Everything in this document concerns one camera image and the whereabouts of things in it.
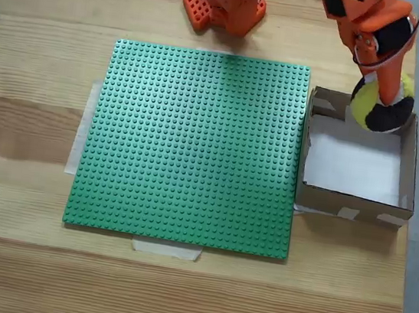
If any white tape scrap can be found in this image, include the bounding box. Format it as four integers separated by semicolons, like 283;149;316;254
292;202;310;217

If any green studded baseplate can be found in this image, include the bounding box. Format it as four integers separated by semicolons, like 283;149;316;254
60;34;314;263

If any black yellow white soft ball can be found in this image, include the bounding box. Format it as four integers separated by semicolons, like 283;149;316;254
346;65;419;137

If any open cardboard box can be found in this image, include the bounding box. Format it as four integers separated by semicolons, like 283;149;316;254
292;85;419;233

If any wide masking tape strip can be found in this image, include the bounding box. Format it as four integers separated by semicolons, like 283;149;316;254
63;77;106;179

